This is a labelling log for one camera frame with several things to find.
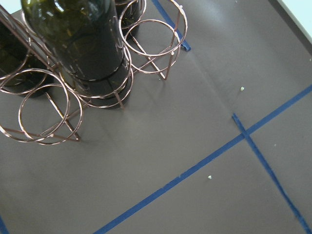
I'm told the dark green wine bottle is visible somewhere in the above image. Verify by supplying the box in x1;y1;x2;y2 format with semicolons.
21;0;131;109

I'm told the copper wire bottle rack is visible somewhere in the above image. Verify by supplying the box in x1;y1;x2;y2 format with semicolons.
0;0;188;145

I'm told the cream bear tray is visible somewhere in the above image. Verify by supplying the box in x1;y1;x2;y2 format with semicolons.
277;0;312;43

